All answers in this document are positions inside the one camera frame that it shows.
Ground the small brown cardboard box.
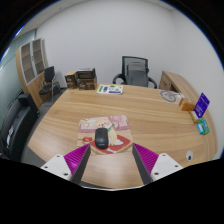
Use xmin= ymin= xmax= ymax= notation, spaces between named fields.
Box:
xmin=64 ymin=70 xmax=79 ymax=89

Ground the black leather armchair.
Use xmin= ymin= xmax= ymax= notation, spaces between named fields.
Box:
xmin=0 ymin=93 xmax=40 ymax=163

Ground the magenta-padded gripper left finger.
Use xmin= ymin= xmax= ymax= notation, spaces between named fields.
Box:
xmin=41 ymin=143 xmax=92 ymax=186

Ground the green box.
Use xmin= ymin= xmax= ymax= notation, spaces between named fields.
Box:
xmin=198 ymin=117 xmax=211 ymax=135

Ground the orange cardboard box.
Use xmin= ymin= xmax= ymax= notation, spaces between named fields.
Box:
xmin=178 ymin=97 xmax=197 ymax=112

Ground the black visitor chair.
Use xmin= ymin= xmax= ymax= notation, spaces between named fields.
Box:
xmin=38 ymin=65 xmax=63 ymax=101

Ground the small tan box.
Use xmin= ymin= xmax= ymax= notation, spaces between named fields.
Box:
xmin=188 ymin=110 xmax=200 ymax=125

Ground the white green printed leaflet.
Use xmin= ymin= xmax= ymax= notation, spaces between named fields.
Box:
xmin=96 ymin=84 xmax=124 ymax=95

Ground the small blue box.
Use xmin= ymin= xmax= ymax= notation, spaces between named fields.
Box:
xmin=196 ymin=122 xmax=205 ymax=135

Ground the black computer mouse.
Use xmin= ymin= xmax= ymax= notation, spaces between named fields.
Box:
xmin=94 ymin=127 xmax=109 ymax=150

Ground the white round cable grommet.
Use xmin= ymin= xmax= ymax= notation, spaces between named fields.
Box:
xmin=185 ymin=149 xmax=195 ymax=162

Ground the large brown cardboard box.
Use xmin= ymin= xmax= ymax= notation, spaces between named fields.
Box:
xmin=76 ymin=75 xmax=98 ymax=91

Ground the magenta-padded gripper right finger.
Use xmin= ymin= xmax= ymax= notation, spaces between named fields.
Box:
xmin=131 ymin=143 xmax=184 ymax=185

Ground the grey mesh office chair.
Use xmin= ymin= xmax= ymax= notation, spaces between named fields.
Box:
xmin=112 ymin=55 xmax=158 ymax=89

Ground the black printed box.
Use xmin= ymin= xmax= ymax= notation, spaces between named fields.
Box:
xmin=75 ymin=67 xmax=97 ymax=80

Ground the wooden side cabinet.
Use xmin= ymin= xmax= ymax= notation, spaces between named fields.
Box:
xmin=158 ymin=70 xmax=201 ymax=104

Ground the purple card package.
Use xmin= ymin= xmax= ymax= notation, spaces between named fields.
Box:
xmin=194 ymin=92 xmax=211 ymax=119

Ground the wooden shelf unit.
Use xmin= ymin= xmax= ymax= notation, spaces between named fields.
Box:
xmin=15 ymin=37 xmax=49 ymax=109

